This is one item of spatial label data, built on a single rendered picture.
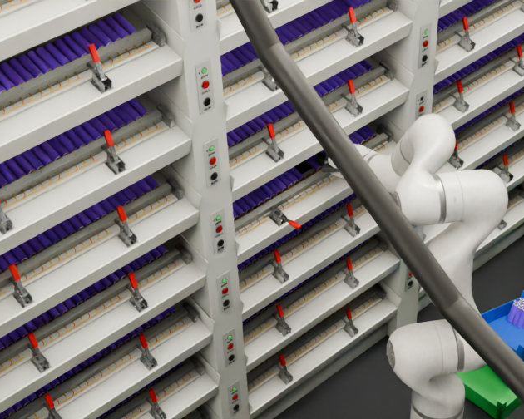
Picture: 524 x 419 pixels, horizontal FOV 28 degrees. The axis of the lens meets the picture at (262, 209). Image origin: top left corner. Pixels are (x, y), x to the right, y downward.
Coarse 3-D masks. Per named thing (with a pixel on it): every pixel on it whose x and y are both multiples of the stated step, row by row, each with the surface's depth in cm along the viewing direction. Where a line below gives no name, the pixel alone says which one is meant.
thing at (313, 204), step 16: (384, 128) 284; (304, 176) 273; (336, 176) 274; (320, 192) 270; (336, 192) 271; (352, 192) 277; (288, 208) 265; (304, 208) 266; (320, 208) 269; (256, 224) 261; (272, 224) 261; (288, 224) 262; (240, 240) 257; (256, 240) 258; (272, 240) 262; (240, 256) 256
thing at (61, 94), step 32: (96, 32) 210; (128, 32) 212; (160, 32) 211; (0, 64) 201; (32, 64) 202; (64, 64) 203; (96, 64) 200; (128, 64) 208; (160, 64) 209; (0, 96) 195; (32, 96) 197; (64, 96) 200; (96, 96) 201; (128, 96) 207; (0, 128) 193; (32, 128) 194; (64, 128) 200; (0, 160) 193
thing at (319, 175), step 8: (384, 136) 282; (368, 144) 280; (376, 144) 281; (312, 176) 270; (320, 176) 270; (328, 176) 272; (304, 184) 268; (312, 184) 270; (288, 192) 266; (296, 192) 267; (272, 200) 263; (280, 200) 264; (256, 208) 261; (264, 208) 261; (248, 216) 259; (256, 216) 260; (240, 224) 257
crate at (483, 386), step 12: (468, 372) 320; (480, 372) 319; (492, 372) 319; (468, 384) 316; (480, 384) 316; (492, 384) 316; (504, 384) 316; (468, 396) 311; (480, 396) 307; (492, 396) 312; (504, 396) 312; (516, 396) 312; (492, 408) 305; (504, 408) 302
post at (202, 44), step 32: (160, 0) 207; (192, 32) 209; (192, 64) 213; (192, 96) 218; (224, 128) 229; (192, 160) 228; (224, 160) 234; (224, 192) 239; (224, 256) 251; (224, 320) 263; (224, 384) 276; (224, 416) 284
